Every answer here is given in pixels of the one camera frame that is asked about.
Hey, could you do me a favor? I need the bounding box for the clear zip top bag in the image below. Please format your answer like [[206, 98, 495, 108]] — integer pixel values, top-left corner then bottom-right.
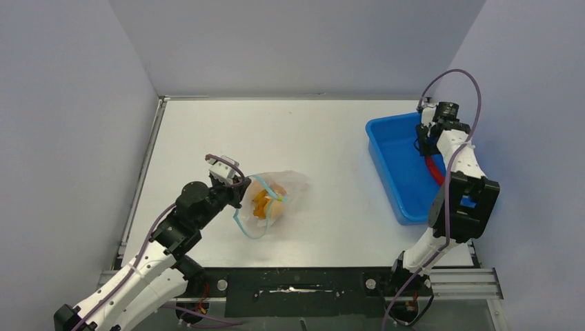
[[233, 170, 310, 239]]

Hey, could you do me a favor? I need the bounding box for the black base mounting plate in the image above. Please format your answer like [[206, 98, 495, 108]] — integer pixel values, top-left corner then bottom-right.
[[177, 267, 404, 317]]

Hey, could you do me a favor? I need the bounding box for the blue plastic tray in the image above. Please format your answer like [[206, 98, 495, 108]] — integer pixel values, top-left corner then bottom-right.
[[366, 113, 440, 225]]

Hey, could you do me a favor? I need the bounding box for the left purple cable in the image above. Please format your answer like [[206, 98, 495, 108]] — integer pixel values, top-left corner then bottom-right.
[[68, 154, 248, 331]]

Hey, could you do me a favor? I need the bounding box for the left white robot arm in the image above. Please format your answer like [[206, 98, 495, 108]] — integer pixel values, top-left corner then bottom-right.
[[53, 178, 251, 330]]

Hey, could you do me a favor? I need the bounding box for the red chili pepper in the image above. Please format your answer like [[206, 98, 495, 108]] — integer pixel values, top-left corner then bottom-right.
[[424, 155, 445, 186]]

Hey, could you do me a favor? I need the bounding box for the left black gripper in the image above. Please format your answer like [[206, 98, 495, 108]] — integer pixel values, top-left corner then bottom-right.
[[195, 174, 251, 230]]

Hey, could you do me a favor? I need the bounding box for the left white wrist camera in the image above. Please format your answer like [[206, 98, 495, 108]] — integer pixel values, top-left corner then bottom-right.
[[205, 154, 240, 185]]

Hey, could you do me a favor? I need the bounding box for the orange fried chicken piece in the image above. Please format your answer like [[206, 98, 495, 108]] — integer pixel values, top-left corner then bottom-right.
[[252, 190, 272, 219]]

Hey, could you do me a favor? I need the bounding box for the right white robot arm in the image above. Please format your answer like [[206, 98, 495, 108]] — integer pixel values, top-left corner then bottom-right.
[[388, 101, 500, 294]]

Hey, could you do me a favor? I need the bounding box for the aluminium rail frame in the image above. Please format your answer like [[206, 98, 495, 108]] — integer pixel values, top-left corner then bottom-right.
[[91, 96, 504, 316]]

